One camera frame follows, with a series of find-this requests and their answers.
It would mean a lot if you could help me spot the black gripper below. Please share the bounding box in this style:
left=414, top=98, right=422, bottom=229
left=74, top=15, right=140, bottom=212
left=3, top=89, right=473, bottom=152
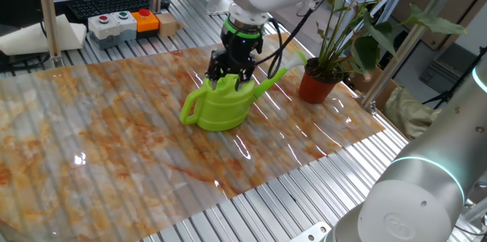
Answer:
left=204, top=27, right=265, bottom=92

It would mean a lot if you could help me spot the green plastic watering can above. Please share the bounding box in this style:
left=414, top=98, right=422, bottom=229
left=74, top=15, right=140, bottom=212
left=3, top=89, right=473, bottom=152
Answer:
left=179, top=49, right=307, bottom=132

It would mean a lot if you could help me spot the green plant in terracotta pot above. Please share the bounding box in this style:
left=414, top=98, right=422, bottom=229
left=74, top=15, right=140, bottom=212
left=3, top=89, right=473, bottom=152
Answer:
left=298, top=0, right=468, bottom=105

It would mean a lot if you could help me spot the small wooden block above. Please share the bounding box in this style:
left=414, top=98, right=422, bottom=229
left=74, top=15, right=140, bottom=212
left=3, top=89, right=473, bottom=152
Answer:
left=155, top=12, right=179, bottom=38

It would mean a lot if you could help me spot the orange emergency stop box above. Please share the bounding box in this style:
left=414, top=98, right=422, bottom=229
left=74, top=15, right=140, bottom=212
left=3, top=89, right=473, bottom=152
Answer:
left=132, top=8, right=160, bottom=40

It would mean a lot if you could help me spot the grey box with green button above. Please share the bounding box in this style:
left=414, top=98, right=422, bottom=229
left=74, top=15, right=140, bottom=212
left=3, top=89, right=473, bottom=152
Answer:
left=110, top=10, right=138, bottom=42

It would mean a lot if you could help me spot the orange marble pattern mat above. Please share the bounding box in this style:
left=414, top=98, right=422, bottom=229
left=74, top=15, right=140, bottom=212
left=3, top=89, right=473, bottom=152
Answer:
left=0, top=32, right=386, bottom=242

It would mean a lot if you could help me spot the grey box with red button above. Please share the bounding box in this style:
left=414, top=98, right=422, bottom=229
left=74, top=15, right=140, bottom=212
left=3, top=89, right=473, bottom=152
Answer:
left=88, top=13, right=121, bottom=50

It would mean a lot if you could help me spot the black keyboard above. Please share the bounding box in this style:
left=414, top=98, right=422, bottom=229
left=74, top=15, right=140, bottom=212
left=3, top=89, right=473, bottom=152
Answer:
left=67, top=0, right=171, bottom=21

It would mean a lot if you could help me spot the brown cardboard box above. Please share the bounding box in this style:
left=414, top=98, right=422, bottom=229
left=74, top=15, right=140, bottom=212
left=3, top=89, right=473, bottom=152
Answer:
left=344, top=66, right=399, bottom=112

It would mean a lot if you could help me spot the beige fabric bag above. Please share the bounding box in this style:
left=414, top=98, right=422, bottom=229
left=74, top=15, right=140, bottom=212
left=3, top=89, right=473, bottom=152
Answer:
left=383, top=85, right=442, bottom=140

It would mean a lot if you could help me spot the white folded paper cone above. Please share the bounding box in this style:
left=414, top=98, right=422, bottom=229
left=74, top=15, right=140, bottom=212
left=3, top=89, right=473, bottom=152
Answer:
left=0, top=14, right=88, bottom=56

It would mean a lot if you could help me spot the black tripod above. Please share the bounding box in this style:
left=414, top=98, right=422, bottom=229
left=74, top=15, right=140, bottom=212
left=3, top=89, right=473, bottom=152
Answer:
left=422, top=46, right=487, bottom=110

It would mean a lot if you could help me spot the brown board panel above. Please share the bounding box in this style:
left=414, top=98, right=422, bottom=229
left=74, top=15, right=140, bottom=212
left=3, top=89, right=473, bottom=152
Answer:
left=391, top=0, right=487, bottom=51

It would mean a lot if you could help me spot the green wrist adapter ring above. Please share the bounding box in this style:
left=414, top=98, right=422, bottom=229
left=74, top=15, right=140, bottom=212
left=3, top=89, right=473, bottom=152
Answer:
left=223, top=16, right=264, bottom=40

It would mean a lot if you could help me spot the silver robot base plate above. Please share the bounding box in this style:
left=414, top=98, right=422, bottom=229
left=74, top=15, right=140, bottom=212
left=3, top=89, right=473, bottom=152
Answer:
left=288, top=221, right=333, bottom=242

